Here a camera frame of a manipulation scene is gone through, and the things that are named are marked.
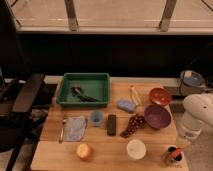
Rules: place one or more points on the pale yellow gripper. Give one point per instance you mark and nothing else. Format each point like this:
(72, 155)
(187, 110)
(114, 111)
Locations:
(182, 142)

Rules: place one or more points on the blue sponge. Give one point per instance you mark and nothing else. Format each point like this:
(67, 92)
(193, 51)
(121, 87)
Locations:
(126, 105)

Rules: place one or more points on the purple bowl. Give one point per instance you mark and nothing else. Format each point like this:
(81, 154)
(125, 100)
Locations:
(157, 116)

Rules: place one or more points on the grey device with blue top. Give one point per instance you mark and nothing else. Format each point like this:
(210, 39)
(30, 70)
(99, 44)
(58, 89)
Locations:
(191, 82)

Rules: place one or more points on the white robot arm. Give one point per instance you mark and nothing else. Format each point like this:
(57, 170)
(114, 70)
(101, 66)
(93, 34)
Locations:
(198, 110)

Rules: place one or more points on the dark round tin can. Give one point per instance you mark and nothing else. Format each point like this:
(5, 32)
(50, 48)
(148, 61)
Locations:
(167, 158)

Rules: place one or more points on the blue folded cloth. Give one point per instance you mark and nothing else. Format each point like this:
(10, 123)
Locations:
(75, 128)

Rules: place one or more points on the red bowl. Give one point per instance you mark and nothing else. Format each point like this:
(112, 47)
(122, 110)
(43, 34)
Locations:
(160, 96)

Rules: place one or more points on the yellow banana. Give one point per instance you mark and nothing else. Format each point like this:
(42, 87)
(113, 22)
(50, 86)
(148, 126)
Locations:
(135, 96)

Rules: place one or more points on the blue plastic cup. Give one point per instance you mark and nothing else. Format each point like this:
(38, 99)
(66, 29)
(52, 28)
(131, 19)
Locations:
(96, 118)

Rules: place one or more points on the black rectangular remote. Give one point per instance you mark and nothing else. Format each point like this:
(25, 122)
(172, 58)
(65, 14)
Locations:
(111, 125)

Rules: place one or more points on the black office chair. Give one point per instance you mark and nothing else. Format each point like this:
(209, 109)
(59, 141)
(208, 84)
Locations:
(17, 125)

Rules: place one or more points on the bunch of dark grapes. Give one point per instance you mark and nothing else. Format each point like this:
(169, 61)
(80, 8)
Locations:
(135, 122)

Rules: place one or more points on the orange apple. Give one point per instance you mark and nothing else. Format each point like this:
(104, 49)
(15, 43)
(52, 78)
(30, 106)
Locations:
(84, 151)

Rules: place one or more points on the green plastic tray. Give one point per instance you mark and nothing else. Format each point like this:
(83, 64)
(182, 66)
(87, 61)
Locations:
(93, 85)

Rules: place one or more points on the dark tool in tray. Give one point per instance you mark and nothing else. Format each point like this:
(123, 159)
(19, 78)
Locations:
(77, 91)

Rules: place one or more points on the metal spoon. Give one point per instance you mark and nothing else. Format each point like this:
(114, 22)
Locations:
(62, 130)

